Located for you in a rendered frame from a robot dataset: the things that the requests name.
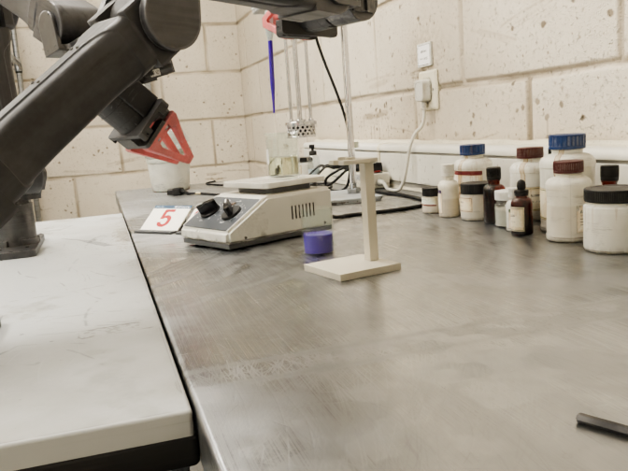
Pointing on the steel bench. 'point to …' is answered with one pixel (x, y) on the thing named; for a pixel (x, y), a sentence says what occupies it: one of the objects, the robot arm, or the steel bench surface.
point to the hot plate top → (272, 182)
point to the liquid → (271, 71)
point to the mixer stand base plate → (348, 197)
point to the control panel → (221, 215)
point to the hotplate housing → (263, 217)
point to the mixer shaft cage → (299, 94)
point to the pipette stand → (349, 265)
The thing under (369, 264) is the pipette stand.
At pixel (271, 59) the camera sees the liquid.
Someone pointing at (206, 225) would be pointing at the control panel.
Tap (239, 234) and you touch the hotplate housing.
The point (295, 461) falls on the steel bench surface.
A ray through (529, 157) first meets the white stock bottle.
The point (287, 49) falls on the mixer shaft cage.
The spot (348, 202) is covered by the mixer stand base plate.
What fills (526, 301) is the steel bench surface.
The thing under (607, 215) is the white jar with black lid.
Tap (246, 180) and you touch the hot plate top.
